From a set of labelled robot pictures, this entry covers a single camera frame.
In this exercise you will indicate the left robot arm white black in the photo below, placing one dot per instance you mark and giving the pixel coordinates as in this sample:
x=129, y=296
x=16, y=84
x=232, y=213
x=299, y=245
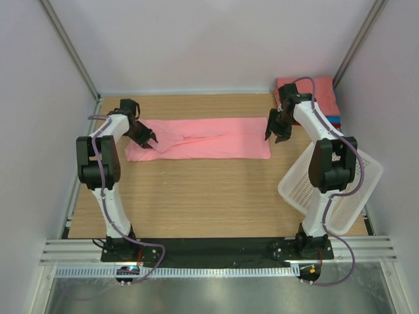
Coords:
x=98, y=167

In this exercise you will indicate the right aluminium corner post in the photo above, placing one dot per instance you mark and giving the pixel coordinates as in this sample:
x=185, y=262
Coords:
x=367, y=25

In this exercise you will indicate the folded red t-shirt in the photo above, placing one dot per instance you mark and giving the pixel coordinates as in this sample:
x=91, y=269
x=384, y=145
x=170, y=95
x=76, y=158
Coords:
x=335, y=125

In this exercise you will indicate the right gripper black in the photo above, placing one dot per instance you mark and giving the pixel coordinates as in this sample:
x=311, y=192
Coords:
x=282, y=135

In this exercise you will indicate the aluminium front rail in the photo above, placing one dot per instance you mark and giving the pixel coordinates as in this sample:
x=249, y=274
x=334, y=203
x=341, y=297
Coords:
x=84, y=251

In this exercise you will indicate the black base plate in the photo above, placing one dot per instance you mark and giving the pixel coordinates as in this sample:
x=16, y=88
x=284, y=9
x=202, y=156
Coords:
x=216, y=252

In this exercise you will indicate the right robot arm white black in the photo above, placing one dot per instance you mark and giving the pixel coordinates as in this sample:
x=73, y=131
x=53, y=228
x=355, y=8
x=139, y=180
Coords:
x=331, y=168

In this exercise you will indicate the pink t-shirt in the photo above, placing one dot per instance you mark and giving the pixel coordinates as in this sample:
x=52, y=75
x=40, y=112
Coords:
x=212, y=138

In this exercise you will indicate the white slotted cable duct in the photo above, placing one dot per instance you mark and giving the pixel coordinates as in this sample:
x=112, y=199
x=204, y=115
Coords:
x=170, y=273

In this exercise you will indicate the folded blue t-shirt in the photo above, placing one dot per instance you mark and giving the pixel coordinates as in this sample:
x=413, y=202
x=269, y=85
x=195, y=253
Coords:
x=334, y=120

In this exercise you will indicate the left aluminium corner post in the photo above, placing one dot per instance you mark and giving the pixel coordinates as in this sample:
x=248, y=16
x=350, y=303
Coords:
x=68, y=45

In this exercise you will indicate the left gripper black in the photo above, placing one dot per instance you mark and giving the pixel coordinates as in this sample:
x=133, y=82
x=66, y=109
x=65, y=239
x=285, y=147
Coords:
x=144, y=139

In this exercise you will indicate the aluminium corner post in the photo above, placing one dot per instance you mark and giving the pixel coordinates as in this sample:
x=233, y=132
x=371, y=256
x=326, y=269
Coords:
x=367, y=25
x=68, y=45

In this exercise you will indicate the folded salmon t-shirt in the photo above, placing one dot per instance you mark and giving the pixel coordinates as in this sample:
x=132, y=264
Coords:
x=324, y=95

